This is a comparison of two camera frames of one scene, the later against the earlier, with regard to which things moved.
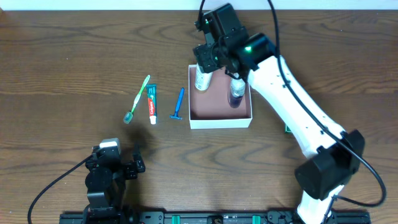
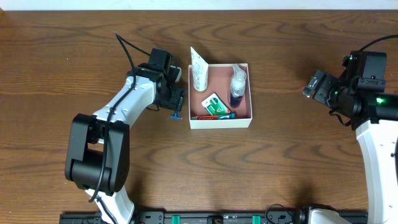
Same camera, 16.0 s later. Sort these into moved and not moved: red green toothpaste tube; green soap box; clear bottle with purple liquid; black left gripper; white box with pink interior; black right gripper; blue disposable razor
Moved: green soap box; black left gripper; black right gripper; red green toothpaste tube
Not moved: clear bottle with purple liquid; blue disposable razor; white box with pink interior
